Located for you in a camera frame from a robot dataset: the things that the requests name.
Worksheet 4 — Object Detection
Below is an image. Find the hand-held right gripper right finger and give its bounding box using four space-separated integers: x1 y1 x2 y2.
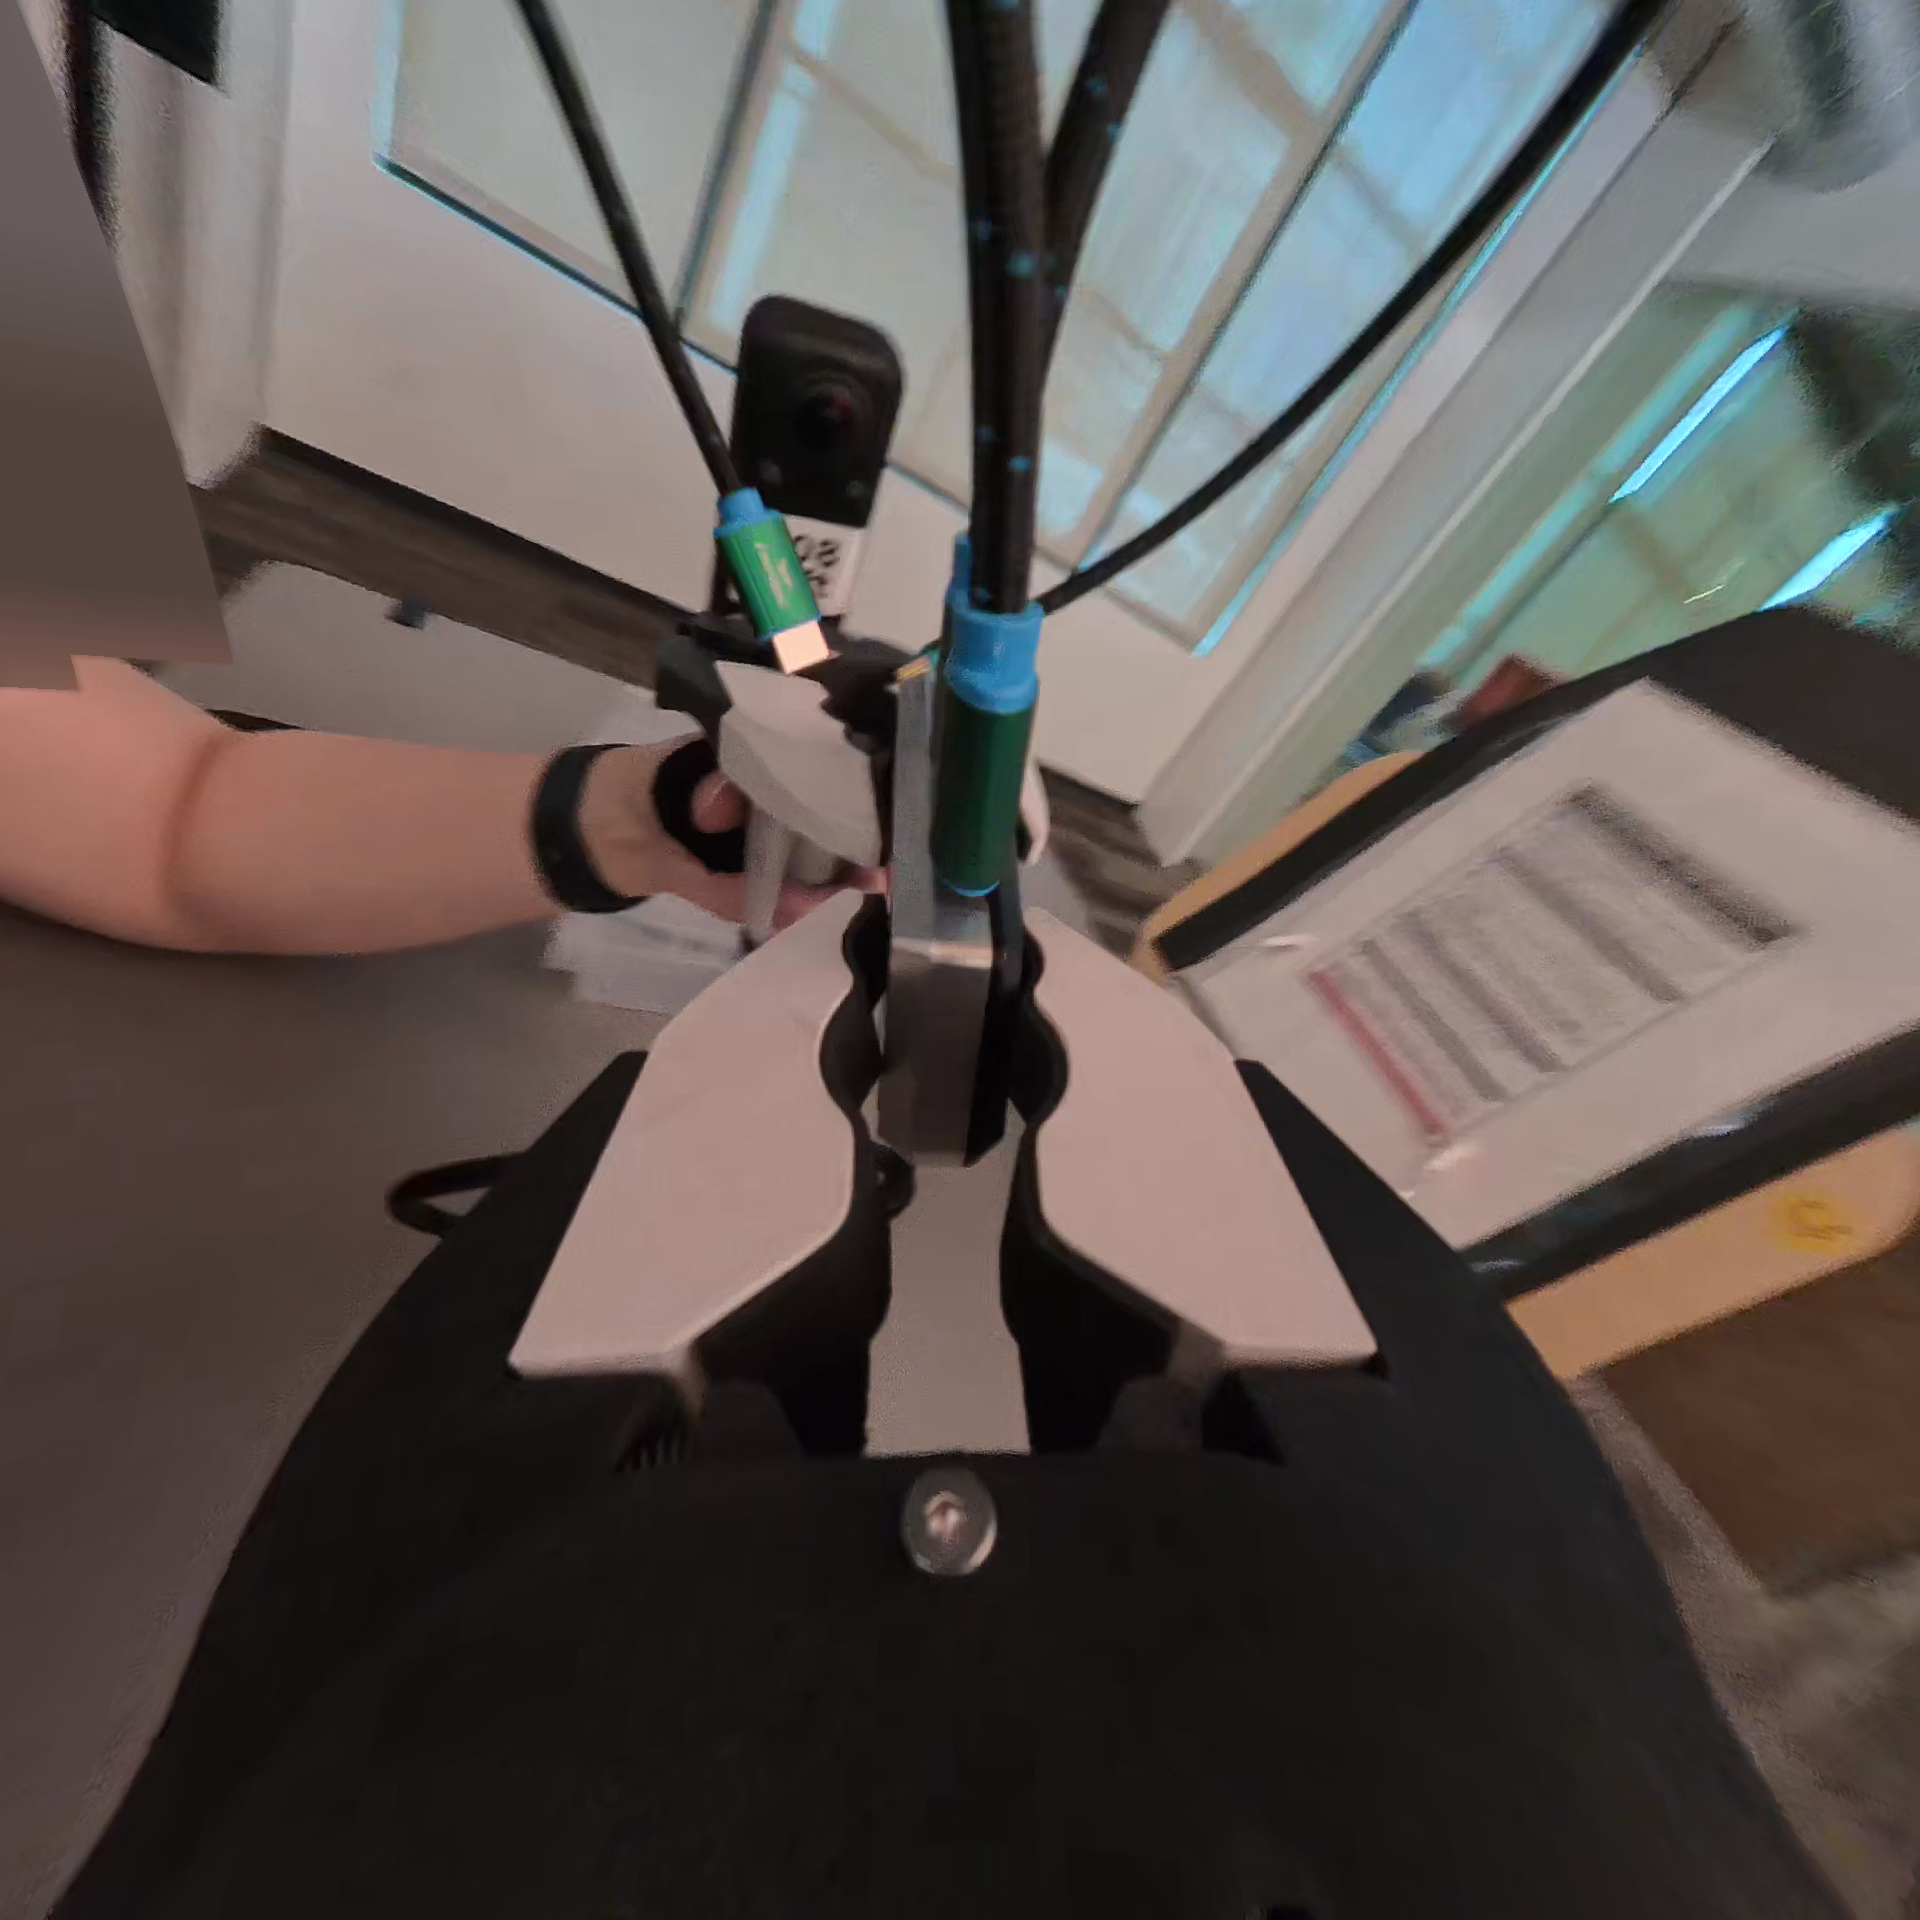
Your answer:
1003 906 1379 1450

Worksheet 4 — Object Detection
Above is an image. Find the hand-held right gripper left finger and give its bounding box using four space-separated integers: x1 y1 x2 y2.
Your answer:
509 898 899 1453

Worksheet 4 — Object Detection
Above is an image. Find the person's left forearm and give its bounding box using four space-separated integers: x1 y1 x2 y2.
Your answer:
0 657 562 956

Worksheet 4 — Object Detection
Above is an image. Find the person's left hand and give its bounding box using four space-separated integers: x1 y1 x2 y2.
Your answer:
577 737 889 924

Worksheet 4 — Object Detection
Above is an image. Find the black wrist band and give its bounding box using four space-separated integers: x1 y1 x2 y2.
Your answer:
528 744 645 919

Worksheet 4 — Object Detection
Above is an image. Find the instruction sheet in plastic sleeve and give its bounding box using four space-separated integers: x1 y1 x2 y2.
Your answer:
1304 781 1801 1147

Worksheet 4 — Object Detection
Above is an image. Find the sign stand with white base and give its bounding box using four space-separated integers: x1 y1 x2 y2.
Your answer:
1130 607 1920 1381

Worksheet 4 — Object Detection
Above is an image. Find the large paned window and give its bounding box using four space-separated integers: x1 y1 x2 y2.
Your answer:
376 0 1652 657

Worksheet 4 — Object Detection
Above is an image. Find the silver spiral duct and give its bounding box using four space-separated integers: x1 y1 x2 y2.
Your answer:
1749 0 1920 192

